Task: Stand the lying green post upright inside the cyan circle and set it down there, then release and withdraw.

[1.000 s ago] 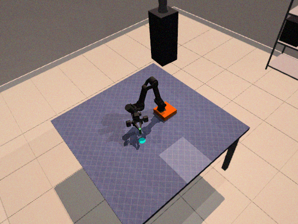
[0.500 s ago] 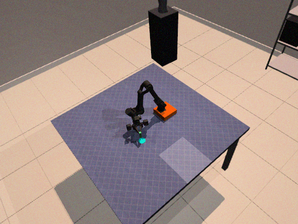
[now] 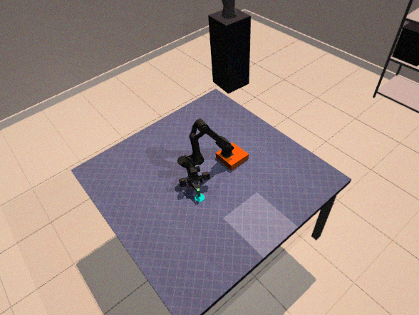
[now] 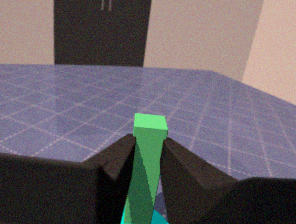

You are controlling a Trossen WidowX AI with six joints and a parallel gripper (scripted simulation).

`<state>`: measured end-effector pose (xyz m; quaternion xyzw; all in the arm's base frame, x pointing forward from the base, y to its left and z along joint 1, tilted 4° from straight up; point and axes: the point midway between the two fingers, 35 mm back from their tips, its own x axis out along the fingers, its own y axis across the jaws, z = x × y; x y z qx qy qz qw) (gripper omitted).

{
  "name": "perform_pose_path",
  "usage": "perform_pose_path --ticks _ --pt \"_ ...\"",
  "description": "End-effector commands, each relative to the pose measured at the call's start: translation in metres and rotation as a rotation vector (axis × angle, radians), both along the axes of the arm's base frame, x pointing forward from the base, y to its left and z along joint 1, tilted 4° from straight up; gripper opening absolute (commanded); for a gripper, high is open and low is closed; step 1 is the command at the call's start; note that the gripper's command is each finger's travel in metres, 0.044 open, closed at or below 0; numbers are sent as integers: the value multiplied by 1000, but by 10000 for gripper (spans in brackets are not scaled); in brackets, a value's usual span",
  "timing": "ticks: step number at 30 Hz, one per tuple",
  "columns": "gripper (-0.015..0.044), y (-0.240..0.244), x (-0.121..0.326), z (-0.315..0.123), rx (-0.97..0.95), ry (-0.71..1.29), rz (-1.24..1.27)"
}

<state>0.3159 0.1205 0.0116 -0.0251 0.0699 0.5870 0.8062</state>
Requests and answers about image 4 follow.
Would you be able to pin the cyan circle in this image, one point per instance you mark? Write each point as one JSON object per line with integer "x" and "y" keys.
{"x": 157, "y": 218}

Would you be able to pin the green rectangular post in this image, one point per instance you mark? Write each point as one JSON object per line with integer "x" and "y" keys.
{"x": 150, "y": 131}

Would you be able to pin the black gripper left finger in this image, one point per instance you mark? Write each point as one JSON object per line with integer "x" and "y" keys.
{"x": 36, "y": 190}

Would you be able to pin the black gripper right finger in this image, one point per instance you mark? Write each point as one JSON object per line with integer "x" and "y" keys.
{"x": 195, "y": 192}

